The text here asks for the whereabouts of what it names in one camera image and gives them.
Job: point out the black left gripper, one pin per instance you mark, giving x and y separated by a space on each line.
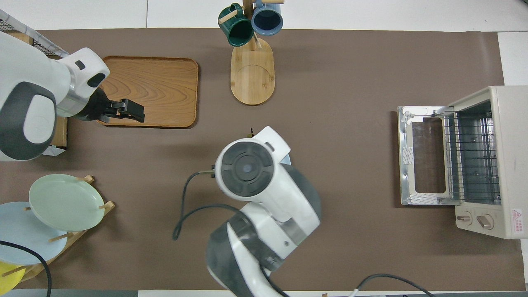
95 108

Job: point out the glass toaster oven door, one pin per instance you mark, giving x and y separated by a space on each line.
408 165

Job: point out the cream toaster oven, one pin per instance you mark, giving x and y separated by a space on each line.
511 156

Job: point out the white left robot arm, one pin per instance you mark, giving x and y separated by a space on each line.
24 82

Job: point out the beige oven knob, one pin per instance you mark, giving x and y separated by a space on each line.
485 222
466 218

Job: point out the rectangular wooden tray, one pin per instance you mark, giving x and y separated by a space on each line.
156 86

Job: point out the pale green racked plate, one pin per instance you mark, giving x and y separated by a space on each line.
66 202

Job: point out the wooden mug tree stand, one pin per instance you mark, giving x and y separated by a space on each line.
252 78

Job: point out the dark green mug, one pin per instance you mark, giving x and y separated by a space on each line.
237 31

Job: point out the wooden plate rack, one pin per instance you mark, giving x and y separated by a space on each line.
76 237

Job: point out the blue mug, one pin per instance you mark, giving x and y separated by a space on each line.
267 18

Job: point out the light blue racked plate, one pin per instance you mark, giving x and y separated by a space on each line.
24 239

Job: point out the yellow racked plate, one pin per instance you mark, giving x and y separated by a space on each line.
8 280

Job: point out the brown table mat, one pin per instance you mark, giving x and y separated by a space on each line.
350 62

